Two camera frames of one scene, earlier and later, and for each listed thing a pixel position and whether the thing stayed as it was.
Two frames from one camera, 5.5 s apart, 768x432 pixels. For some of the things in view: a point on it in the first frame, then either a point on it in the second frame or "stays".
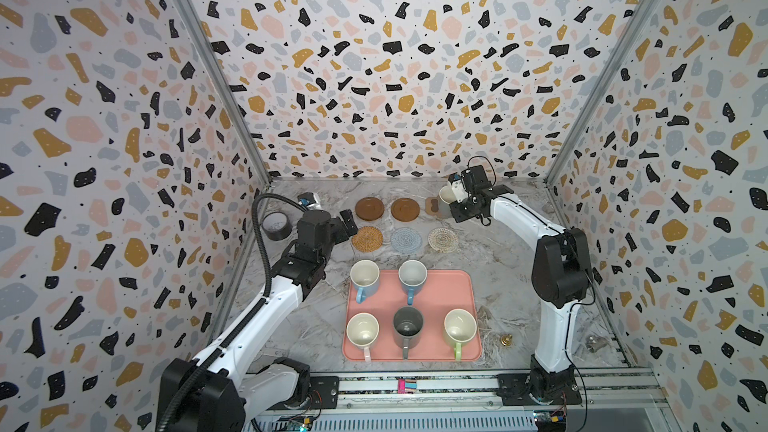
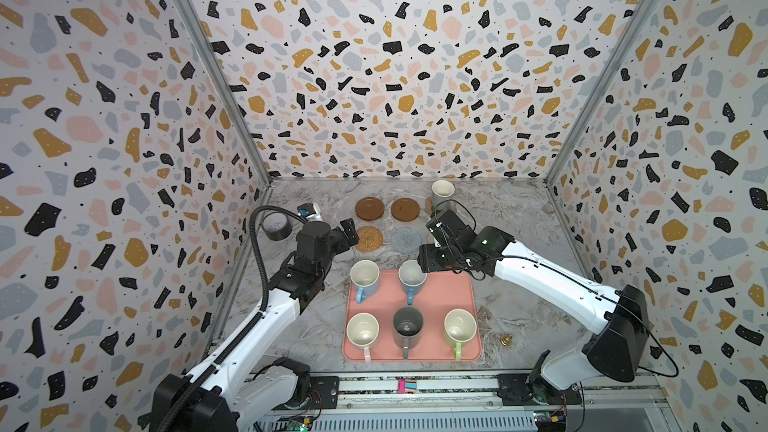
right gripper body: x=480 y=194 to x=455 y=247
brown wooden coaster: x=405 y=209 stays
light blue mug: x=412 y=275 stays
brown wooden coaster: x=369 y=208 stays
